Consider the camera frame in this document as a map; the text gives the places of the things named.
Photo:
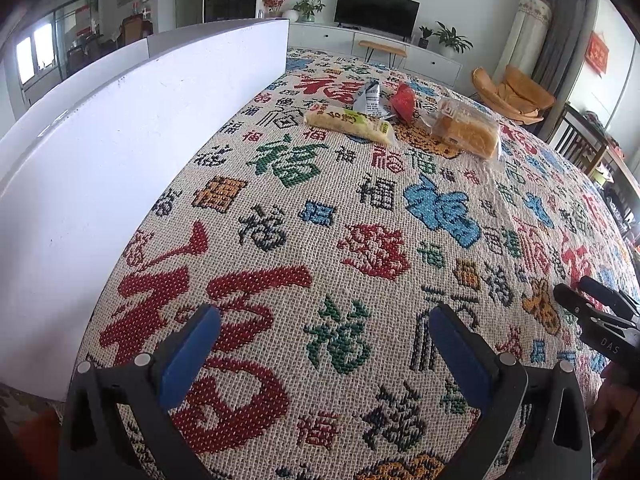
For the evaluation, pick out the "dark wooden chair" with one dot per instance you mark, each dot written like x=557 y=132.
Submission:
x=575 y=135

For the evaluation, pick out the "wooden bench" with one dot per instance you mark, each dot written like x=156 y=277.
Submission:
x=382 y=47

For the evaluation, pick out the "grey printed snack packet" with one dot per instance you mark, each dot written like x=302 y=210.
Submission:
x=370 y=97

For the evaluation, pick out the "large plant in white pot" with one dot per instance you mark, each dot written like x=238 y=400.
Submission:
x=451 y=40

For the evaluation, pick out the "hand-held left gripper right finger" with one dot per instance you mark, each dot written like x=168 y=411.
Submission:
x=460 y=360

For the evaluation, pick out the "grey curtain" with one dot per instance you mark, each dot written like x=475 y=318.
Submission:
x=567 y=30

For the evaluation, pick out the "brown dining chair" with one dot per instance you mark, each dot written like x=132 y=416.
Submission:
x=135 y=30

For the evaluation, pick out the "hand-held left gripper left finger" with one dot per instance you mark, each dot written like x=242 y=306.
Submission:
x=192 y=355

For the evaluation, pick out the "printed woven tablecloth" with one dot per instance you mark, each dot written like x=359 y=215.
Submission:
x=350 y=260

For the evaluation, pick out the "white foam board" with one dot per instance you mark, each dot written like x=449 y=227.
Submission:
x=125 y=160

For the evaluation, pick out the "bread loaf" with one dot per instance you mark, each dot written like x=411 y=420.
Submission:
x=467 y=132

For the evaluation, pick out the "red flower arrangement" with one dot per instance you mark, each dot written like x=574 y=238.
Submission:
x=274 y=2

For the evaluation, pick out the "window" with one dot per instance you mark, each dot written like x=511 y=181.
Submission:
x=35 y=52

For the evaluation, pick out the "yellow cake snack packet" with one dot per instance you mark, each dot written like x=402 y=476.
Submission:
x=350 y=125

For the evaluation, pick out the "small plant in dark pot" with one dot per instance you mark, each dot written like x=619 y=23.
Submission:
x=425 y=40

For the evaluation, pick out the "white television cabinet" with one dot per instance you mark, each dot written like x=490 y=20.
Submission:
x=325 y=37

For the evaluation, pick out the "red wall hanging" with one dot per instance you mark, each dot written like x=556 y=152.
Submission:
x=598 y=54

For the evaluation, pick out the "black television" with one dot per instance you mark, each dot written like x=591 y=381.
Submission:
x=375 y=10

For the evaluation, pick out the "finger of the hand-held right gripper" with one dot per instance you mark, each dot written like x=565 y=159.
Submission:
x=610 y=297
x=575 y=305

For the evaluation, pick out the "red snack packet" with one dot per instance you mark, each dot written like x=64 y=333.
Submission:
x=404 y=102

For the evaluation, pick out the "person's right hand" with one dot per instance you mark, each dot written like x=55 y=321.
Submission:
x=622 y=400

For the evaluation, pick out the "orange lounge chair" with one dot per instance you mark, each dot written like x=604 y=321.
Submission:
x=520 y=95

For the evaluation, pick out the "white round vase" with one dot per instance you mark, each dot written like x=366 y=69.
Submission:
x=290 y=16

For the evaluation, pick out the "wooden side table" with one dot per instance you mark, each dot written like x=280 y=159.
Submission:
x=620 y=185

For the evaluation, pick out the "green potted plant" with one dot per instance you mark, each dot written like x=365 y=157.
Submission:
x=307 y=7

